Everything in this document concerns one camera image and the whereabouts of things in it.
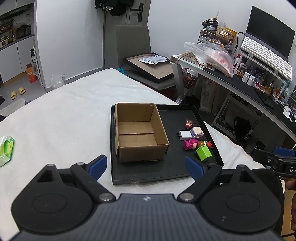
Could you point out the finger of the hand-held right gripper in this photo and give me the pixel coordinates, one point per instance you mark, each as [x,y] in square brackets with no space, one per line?
[263,157]
[283,151]

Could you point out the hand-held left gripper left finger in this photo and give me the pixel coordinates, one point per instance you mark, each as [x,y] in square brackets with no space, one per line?
[98,165]

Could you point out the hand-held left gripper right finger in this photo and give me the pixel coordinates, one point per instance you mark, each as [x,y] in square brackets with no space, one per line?
[194,168]

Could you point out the green cube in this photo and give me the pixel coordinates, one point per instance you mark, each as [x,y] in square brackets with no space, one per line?
[203,153]

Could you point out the black shallow tray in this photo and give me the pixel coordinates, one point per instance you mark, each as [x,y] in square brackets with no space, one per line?
[175,160]

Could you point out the pink bear toy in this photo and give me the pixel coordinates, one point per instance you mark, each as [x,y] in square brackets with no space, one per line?
[190,144]

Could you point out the red-capped figurine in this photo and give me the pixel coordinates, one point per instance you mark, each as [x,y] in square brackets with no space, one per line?
[207,144]

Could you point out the white charger plug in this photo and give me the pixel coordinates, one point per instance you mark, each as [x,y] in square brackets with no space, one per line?
[184,135]

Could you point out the white and pink figurine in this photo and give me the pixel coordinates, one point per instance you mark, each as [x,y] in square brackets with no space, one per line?
[197,132]

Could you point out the small brown-haired figurine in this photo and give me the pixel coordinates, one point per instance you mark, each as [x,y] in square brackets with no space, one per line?
[190,123]

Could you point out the white pill bottle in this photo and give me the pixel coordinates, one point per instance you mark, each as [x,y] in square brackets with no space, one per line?
[251,80]
[245,77]

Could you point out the white-legged black-top desk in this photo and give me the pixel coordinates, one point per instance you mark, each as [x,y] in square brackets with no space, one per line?
[233,81]

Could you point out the red storage basket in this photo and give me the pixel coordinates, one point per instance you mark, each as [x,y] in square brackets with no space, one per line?
[190,80]

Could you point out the green tissue packet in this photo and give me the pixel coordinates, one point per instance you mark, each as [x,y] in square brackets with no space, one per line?
[5,148]

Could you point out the white keyboard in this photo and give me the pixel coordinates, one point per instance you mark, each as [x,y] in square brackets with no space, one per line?
[266,55]

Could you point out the teal cloth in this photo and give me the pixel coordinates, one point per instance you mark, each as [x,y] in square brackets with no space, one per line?
[120,69]

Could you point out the white desk riser shelf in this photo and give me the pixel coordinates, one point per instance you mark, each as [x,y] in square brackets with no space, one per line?
[245,54]

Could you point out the yellow slipper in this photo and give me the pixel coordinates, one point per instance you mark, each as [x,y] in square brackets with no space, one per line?
[21,90]
[13,94]

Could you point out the clear plastic bag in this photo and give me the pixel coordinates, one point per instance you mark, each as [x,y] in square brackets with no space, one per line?
[210,58]

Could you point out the orange cardboard box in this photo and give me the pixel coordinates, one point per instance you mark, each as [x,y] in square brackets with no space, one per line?
[31,73]

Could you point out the white mail packet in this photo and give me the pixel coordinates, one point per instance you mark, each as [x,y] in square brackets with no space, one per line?
[152,59]

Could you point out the black slipper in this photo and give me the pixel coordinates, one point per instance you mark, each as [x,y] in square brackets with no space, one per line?
[1,99]

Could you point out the black monitor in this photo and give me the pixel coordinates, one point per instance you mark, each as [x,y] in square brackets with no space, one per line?
[270,30]

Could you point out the woven basket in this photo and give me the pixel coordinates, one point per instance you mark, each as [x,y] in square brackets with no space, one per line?
[225,33]

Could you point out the grey chair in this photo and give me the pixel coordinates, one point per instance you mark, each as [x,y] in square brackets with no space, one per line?
[134,39]

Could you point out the small drawer organizer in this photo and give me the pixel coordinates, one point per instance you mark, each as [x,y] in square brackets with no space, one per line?
[205,37]

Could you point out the white cabinet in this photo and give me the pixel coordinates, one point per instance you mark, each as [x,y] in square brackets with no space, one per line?
[16,58]

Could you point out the black hanging bag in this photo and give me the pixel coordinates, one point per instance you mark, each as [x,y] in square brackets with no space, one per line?
[115,5]

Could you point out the black picture frame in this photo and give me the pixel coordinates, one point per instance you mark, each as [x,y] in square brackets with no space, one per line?
[150,70]

